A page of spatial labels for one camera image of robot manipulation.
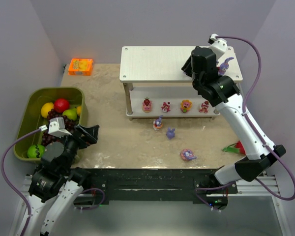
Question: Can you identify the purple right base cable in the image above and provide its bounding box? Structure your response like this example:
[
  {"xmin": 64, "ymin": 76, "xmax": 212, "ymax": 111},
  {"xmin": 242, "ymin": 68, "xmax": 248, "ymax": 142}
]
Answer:
[{"xmin": 194, "ymin": 184, "xmax": 234, "ymax": 213}]

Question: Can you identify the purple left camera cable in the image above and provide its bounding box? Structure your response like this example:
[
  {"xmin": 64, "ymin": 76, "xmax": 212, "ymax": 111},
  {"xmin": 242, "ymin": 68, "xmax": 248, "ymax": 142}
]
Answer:
[{"xmin": 0, "ymin": 125, "xmax": 49, "ymax": 236}]

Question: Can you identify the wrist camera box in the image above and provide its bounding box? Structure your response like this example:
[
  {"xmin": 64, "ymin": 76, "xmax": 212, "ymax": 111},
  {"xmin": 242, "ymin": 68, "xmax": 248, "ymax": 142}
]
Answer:
[
  {"xmin": 208, "ymin": 34, "xmax": 228, "ymax": 59},
  {"xmin": 48, "ymin": 117, "xmax": 71, "ymax": 137}
]

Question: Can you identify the white two-tier shelf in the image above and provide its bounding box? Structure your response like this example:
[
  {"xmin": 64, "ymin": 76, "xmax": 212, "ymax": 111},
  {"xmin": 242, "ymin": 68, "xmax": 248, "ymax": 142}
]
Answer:
[{"xmin": 119, "ymin": 46, "xmax": 244, "ymax": 121}]

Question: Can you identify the orange snack box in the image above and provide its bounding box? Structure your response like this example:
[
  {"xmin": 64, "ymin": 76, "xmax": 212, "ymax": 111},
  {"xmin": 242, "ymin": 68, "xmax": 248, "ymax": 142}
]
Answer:
[{"xmin": 68, "ymin": 58, "xmax": 94, "ymax": 76}]

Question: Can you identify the pink bear strawberry donut toy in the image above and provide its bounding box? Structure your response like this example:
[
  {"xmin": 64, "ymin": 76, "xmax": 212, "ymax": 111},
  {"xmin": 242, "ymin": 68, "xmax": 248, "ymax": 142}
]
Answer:
[{"xmin": 142, "ymin": 97, "xmax": 152, "ymax": 113}]

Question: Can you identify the pink bear santa hat toy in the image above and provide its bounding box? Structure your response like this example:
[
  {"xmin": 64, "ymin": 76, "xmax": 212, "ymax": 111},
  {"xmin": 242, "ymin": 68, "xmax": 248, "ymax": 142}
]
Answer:
[{"xmin": 161, "ymin": 102, "xmax": 171, "ymax": 113}]

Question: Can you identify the red apple toy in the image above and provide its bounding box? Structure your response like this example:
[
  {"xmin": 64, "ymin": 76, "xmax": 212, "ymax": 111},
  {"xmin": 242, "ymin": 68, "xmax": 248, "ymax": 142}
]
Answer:
[{"xmin": 54, "ymin": 98, "xmax": 70, "ymax": 113}]

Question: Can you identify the dark purple grape bunch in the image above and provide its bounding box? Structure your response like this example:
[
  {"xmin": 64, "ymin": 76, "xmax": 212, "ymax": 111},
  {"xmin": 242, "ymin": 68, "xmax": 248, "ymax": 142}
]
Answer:
[{"xmin": 41, "ymin": 109, "xmax": 79, "ymax": 147}]

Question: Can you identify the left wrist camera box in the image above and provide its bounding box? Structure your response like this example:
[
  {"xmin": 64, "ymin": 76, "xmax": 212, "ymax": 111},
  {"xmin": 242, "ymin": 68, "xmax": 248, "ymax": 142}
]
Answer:
[{"xmin": 48, "ymin": 117, "xmax": 71, "ymax": 137}]

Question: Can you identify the pink bear sunflower toy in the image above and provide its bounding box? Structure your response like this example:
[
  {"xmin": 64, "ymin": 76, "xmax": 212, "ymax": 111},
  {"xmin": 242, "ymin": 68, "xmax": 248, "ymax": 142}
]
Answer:
[{"xmin": 180, "ymin": 100, "xmax": 192, "ymax": 113}]

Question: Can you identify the yellow lemon toy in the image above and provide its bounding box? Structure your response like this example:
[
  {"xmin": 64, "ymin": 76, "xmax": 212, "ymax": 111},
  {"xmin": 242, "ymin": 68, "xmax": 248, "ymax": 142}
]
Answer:
[{"xmin": 40, "ymin": 102, "xmax": 54, "ymax": 118}]

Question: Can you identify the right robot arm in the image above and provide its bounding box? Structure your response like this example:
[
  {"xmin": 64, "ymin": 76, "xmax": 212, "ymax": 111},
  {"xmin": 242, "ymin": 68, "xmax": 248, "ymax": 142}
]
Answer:
[{"xmin": 182, "ymin": 46, "xmax": 286, "ymax": 185}]

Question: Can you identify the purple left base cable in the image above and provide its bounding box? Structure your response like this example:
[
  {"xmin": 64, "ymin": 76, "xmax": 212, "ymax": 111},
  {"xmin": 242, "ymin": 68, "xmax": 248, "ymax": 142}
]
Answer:
[{"xmin": 73, "ymin": 188, "xmax": 106, "ymax": 211}]

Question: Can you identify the purple bunny large donut toy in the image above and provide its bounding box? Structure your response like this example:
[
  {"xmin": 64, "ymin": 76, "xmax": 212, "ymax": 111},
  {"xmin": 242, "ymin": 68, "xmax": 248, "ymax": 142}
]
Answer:
[{"xmin": 180, "ymin": 148, "xmax": 197, "ymax": 161}]

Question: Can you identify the green pear toy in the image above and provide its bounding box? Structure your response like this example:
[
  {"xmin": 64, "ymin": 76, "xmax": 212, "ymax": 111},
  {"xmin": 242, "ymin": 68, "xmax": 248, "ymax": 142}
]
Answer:
[{"xmin": 62, "ymin": 108, "xmax": 77, "ymax": 121}]

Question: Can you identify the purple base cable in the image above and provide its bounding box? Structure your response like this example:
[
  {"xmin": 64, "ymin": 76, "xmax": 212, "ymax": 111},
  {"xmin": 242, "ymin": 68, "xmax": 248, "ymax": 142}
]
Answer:
[
  {"xmin": 73, "ymin": 188, "xmax": 106, "ymax": 211},
  {"xmin": 194, "ymin": 184, "xmax": 234, "ymax": 213}
]

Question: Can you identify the black table front frame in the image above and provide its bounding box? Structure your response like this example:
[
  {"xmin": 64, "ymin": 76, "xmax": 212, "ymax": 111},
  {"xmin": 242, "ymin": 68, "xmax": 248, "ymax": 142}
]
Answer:
[{"xmin": 74, "ymin": 169, "xmax": 237, "ymax": 209}]

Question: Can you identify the red dragon fruit toy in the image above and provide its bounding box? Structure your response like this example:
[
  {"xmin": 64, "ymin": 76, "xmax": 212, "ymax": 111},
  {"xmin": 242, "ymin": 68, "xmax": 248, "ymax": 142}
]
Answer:
[{"xmin": 222, "ymin": 141, "xmax": 245, "ymax": 155}]

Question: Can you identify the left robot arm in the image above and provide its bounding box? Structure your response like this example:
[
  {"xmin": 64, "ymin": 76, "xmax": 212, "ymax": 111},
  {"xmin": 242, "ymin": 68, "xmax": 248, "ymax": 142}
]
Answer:
[{"xmin": 25, "ymin": 119, "xmax": 99, "ymax": 236}]

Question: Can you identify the green lime toy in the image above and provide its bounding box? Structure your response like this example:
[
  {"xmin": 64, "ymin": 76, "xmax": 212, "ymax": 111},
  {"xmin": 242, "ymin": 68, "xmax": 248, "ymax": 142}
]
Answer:
[{"xmin": 27, "ymin": 145, "xmax": 45, "ymax": 159}]

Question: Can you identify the olive green plastic bin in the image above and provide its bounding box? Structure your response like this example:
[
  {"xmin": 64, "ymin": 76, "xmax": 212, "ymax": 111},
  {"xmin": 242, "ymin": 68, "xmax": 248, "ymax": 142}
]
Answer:
[{"xmin": 13, "ymin": 87, "xmax": 89, "ymax": 164}]

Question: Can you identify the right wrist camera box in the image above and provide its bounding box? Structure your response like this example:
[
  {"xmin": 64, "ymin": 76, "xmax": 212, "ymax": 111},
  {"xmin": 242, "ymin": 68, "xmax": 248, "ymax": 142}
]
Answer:
[{"xmin": 208, "ymin": 34, "xmax": 228, "ymax": 59}]

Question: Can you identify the pink bear cake toy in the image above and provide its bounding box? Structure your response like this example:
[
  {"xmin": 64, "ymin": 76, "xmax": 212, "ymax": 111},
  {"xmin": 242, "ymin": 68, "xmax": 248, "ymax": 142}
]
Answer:
[{"xmin": 199, "ymin": 100, "xmax": 209, "ymax": 114}]

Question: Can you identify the small yellow fruit toy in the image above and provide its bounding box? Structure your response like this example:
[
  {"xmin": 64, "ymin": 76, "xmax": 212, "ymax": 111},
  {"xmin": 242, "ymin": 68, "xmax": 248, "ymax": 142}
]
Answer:
[{"xmin": 76, "ymin": 106, "xmax": 82, "ymax": 116}]

